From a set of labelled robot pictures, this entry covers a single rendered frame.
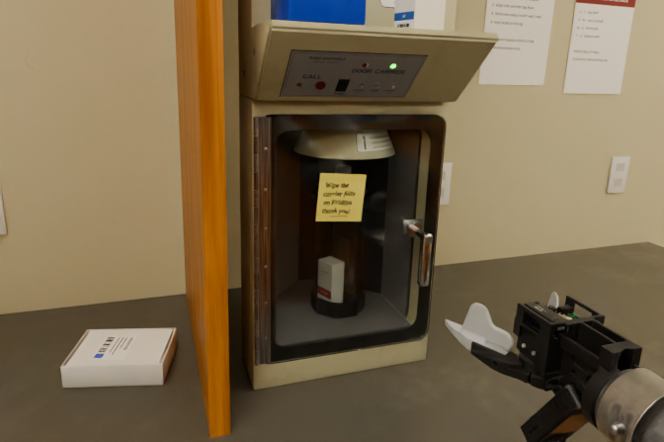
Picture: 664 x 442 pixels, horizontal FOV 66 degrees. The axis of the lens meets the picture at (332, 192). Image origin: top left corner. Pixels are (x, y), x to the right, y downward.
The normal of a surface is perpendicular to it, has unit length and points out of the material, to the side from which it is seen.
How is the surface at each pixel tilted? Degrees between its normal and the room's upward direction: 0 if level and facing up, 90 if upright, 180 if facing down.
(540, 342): 90
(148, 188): 90
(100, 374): 90
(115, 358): 0
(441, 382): 0
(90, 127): 90
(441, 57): 135
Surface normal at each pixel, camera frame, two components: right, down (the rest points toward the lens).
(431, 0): 0.44, 0.23
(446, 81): 0.21, 0.86
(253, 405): 0.04, -0.97
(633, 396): -0.55, -0.73
